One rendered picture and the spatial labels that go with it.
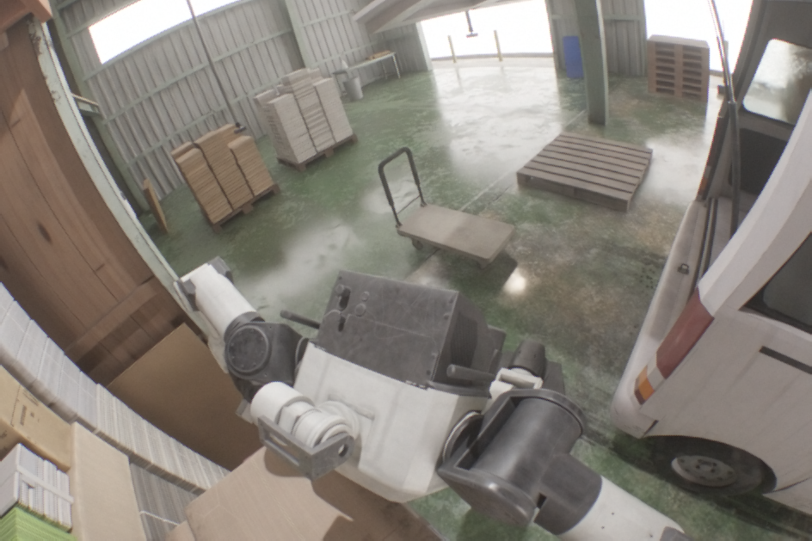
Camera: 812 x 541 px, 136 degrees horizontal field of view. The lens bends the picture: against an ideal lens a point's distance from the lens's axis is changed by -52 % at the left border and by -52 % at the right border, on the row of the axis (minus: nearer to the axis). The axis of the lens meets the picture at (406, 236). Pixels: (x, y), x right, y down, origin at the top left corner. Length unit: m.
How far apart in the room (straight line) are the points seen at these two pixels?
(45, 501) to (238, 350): 0.62
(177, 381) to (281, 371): 0.99
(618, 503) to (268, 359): 0.51
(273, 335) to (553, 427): 0.41
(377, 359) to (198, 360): 1.08
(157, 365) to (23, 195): 0.79
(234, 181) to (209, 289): 4.09
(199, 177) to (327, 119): 2.15
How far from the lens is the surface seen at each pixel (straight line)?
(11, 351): 1.07
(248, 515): 0.74
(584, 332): 2.08
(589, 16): 4.51
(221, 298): 0.68
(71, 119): 1.25
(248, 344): 0.56
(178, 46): 9.20
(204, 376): 1.50
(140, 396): 1.53
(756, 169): 2.16
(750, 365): 0.96
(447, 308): 0.42
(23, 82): 1.39
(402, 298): 0.45
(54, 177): 1.34
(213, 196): 4.72
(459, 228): 2.52
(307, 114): 5.28
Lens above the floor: 1.68
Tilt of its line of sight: 35 degrees down
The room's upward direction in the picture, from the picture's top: 18 degrees counter-clockwise
